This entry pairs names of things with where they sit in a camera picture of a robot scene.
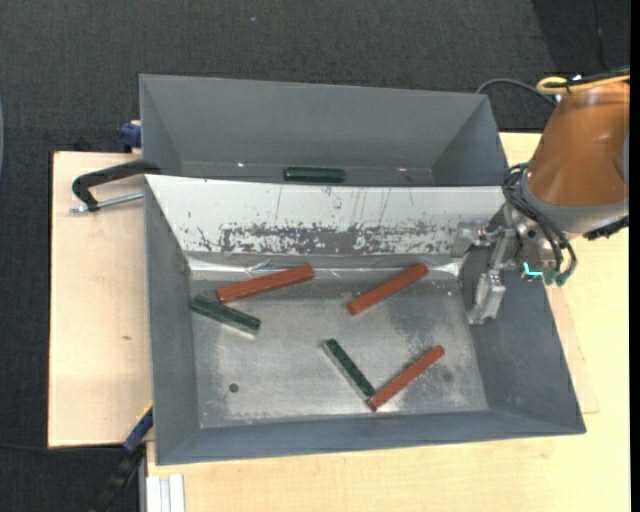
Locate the dark green flat block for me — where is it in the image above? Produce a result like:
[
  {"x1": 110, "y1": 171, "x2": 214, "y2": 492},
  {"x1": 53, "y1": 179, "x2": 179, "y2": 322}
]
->
[
  {"x1": 320, "y1": 338, "x2": 377, "y2": 401},
  {"x1": 283, "y1": 166, "x2": 347, "y2": 183},
  {"x1": 189, "y1": 294, "x2": 263, "y2": 338}
]

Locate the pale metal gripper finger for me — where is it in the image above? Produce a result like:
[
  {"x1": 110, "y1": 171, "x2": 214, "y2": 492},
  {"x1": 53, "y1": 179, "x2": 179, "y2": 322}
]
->
[
  {"x1": 449, "y1": 221, "x2": 494, "y2": 260},
  {"x1": 465, "y1": 272, "x2": 507, "y2": 327}
]

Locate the red-brown flat block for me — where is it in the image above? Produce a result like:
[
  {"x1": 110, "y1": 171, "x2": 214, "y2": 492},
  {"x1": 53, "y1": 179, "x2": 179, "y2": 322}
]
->
[
  {"x1": 367, "y1": 344, "x2": 447, "y2": 413},
  {"x1": 347, "y1": 263, "x2": 431, "y2": 317},
  {"x1": 215, "y1": 264, "x2": 317, "y2": 305}
]

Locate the grey metal bin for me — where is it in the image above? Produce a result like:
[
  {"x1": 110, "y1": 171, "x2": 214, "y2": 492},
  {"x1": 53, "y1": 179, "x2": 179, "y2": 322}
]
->
[{"x1": 138, "y1": 73, "x2": 587, "y2": 466}]

